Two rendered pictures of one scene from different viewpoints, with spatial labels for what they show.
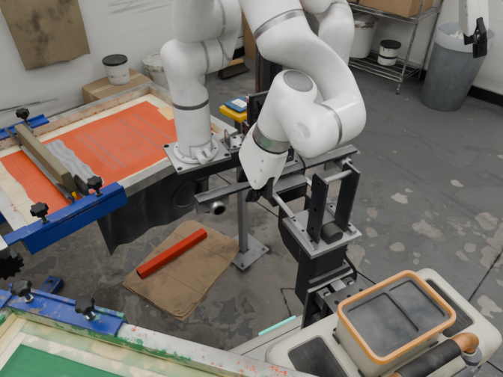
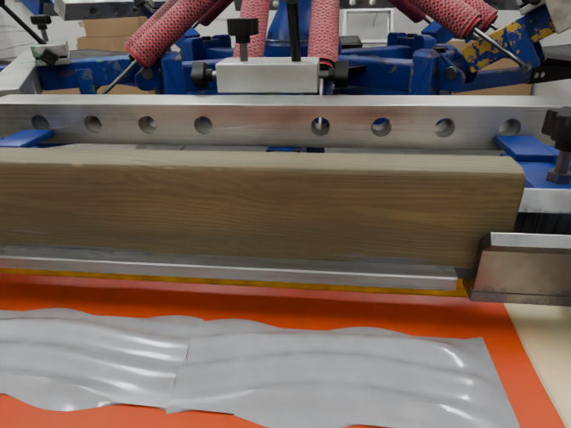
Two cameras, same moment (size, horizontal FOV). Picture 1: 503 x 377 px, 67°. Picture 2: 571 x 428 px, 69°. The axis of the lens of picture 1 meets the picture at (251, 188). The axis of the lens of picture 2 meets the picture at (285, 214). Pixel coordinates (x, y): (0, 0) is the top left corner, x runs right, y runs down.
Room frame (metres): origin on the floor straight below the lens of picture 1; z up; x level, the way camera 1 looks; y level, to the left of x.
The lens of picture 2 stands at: (1.24, 0.57, 1.15)
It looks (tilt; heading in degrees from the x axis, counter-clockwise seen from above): 28 degrees down; 141
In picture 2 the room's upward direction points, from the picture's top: 1 degrees counter-clockwise
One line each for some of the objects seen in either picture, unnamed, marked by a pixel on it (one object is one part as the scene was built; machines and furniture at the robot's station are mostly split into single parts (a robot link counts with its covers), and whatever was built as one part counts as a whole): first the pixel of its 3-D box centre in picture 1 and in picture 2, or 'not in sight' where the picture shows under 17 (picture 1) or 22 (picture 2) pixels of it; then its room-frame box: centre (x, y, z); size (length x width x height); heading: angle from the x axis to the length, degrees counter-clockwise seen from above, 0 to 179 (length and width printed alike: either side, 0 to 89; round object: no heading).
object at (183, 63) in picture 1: (190, 69); not in sight; (0.89, 0.15, 1.37); 0.13 x 0.10 x 0.16; 126
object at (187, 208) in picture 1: (154, 198); not in sight; (1.06, 0.37, 0.79); 0.46 x 0.09 x 0.33; 134
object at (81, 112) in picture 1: (105, 144); not in sight; (1.16, 0.54, 0.97); 0.79 x 0.58 x 0.04; 134
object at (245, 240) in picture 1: (242, 189); not in sight; (1.47, 0.05, 0.48); 0.22 x 0.22 x 0.96; 44
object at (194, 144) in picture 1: (195, 129); not in sight; (0.87, 0.15, 1.21); 0.16 x 0.13 x 0.15; 27
